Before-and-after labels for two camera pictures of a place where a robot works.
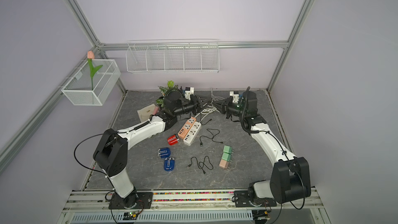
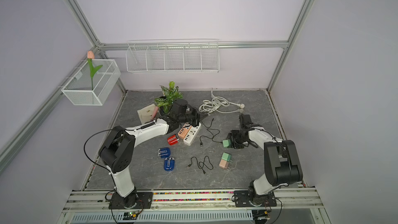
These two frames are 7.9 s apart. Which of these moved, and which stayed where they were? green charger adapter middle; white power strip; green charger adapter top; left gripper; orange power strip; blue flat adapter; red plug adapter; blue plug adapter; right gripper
Moved: right gripper; green charger adapter top; left gripper
Stayed: blue flat adapter; green charger adapter middle; blue plug adapter; red plug adapter; orange power strip; white power strip
